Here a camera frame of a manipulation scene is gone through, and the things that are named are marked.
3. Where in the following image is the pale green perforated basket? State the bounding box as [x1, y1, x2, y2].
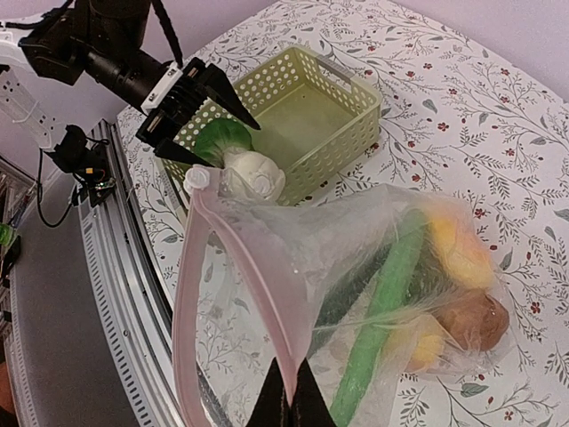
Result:
[165, 46, 381, 205]

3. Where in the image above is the green white bok choy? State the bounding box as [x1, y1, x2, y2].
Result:
[194, 118, 286, 201]

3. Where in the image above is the yellow lemon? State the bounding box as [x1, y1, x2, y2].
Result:
[384, 329, 445, 373]
[429, 214, 494, 290]

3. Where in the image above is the dark green cucumber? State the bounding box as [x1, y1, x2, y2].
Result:
[308, 209, 426, 356]

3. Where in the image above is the brown potato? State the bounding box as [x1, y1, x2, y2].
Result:
[435, 289, 509, 351]

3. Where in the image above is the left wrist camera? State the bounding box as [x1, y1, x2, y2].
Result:
[140, 58, 207, 122]

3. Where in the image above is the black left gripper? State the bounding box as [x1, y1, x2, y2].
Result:
[85, 50, 260, 165]

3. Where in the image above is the bright green cucumber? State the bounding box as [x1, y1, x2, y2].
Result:
[330, 226, 425, 426]

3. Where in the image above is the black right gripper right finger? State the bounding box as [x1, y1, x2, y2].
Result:
[291, 359, 336, 427]

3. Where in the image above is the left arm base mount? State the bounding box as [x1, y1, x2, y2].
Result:
[47, 125, 116, 207]

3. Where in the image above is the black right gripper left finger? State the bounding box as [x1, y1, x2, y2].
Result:
[247, 358, 289, 427]

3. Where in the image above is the green drink bottle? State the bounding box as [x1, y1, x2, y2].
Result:
[0, 223, 14, 247]

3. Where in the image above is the left black looped cable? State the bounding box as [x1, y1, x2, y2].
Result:
[150, 0, 184, 68]

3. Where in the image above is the floral tablecloth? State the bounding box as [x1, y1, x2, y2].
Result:
[118, 1, 568, 426]

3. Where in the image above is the aluminium front rail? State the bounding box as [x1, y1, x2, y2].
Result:
[0, 117, 188, 427]

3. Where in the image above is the clear zip top bag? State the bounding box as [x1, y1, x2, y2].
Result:
[172, 166, 512, 426]

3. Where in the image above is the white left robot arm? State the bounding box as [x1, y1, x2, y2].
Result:
[1, 1, 260, 165]

